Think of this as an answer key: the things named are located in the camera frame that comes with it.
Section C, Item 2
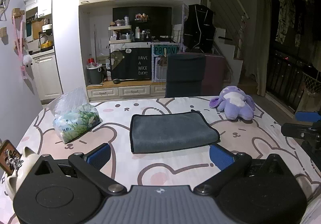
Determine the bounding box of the purple and grey towel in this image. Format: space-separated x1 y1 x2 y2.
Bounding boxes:
129 110 220 154

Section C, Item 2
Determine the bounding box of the floral tissue pack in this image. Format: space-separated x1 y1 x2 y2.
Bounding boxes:
48 87 101 144

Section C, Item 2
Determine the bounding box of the purple plush toy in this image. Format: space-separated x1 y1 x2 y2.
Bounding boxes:
209 85 255 121

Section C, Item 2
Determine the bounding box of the white cat ceramic bowl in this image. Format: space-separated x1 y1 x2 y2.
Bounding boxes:
4 146 40 200

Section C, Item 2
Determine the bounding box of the brown key holder plaque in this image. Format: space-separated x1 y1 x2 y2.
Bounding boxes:
0 140 23 176

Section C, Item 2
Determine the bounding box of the maroon chair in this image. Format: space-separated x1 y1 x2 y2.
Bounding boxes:
201 54 226 96

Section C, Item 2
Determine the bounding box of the dark grey trash bin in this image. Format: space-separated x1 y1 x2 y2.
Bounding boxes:
86 63 103 84

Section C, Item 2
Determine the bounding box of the dark green chair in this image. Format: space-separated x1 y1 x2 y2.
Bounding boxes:
165 54 206 98

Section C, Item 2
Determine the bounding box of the black have a nice day cloth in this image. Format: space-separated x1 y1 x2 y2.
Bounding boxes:
110 48 152 81

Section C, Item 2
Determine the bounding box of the teal poison sign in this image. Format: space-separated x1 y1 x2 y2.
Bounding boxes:
153 45 179 56

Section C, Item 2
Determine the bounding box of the black hanging jacket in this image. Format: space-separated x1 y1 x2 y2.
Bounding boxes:
183 4 215 54

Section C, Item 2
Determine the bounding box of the white storage shelf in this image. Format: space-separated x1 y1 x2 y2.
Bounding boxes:
108 25 132 44

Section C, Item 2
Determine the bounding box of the pink hanging strap toy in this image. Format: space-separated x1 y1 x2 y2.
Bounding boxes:
11 8 33 80

